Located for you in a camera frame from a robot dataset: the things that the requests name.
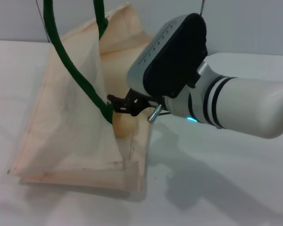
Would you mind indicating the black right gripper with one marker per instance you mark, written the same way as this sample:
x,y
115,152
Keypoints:
x,y
139,101

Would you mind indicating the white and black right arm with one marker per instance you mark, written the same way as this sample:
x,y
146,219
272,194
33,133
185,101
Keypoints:
x,y
226,103

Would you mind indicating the round egg yolk pastry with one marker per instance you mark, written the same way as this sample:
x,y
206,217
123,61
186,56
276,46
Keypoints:
x,y
123,126

